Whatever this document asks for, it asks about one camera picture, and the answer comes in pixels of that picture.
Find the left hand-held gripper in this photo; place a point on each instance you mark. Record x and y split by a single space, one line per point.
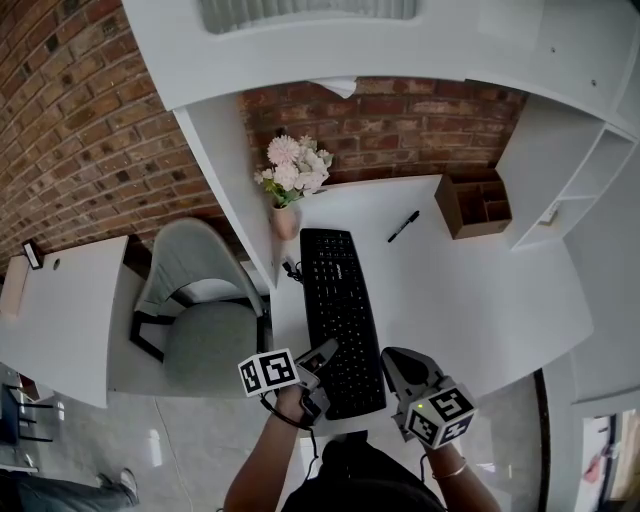
270 372

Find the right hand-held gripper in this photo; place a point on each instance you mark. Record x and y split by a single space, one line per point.
440 415

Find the black computer keyboard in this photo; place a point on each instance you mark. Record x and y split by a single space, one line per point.
340 300

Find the person's left forearm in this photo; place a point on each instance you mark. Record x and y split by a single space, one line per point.
260 460

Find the person's right forearm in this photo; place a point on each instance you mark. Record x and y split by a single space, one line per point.
465 492

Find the white table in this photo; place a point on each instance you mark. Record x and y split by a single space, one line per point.
475 310

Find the grey upholstered chair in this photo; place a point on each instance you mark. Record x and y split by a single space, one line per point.
210 345

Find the person's black shirt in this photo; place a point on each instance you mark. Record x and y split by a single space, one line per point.
360 480

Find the pink ceramic vase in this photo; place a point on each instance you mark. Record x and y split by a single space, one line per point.
284 222

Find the black marker pen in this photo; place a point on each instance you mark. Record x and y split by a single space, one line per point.
404 226

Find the brown wooden desk organizer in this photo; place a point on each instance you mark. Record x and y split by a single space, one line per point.
447 205

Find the pale pink flower bouquet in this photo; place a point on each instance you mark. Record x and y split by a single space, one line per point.
287 172

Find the white side desk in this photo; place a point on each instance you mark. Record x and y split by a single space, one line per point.
70 320

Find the white paper scrap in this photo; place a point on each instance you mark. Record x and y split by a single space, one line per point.
342 87

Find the white hutch shelf unit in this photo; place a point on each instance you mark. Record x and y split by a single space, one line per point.
350 55

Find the small black framed device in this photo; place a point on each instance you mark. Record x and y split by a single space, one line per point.
33 255

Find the beige flat box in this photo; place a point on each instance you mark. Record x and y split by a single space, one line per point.
12 287

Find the black metal rack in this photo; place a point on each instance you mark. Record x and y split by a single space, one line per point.
10 415

